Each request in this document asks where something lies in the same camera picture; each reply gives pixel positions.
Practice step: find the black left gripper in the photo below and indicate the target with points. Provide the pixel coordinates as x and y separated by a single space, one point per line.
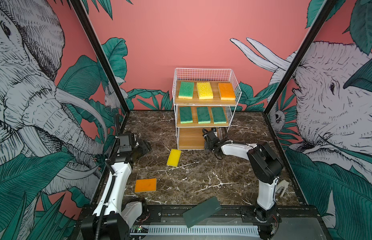
144 146

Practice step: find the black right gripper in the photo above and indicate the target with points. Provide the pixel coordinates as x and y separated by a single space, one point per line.
206 144

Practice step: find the dark green sponge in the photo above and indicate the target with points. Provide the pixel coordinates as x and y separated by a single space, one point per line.
219 116
186 116
203 115

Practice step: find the orange sponge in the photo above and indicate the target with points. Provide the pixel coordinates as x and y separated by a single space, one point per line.
146 185
226 92

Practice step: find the yellow sponge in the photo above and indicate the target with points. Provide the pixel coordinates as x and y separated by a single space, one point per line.
205 91
174 157

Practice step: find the bright green sponge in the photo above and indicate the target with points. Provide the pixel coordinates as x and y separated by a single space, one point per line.
186 90

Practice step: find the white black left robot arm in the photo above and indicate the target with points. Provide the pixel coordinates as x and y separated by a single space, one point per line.
111 220

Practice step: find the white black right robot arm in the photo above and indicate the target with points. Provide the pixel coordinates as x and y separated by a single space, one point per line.
265 163

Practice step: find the large dark green foam block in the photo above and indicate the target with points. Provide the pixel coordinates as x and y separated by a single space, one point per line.
201 211

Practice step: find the white stapler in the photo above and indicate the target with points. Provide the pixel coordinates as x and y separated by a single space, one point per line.
281 187

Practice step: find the white wire three-tier shelf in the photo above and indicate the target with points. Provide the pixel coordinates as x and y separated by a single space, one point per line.
190 136

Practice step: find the white ribbed front rail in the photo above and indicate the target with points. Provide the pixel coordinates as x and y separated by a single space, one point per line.
158 230

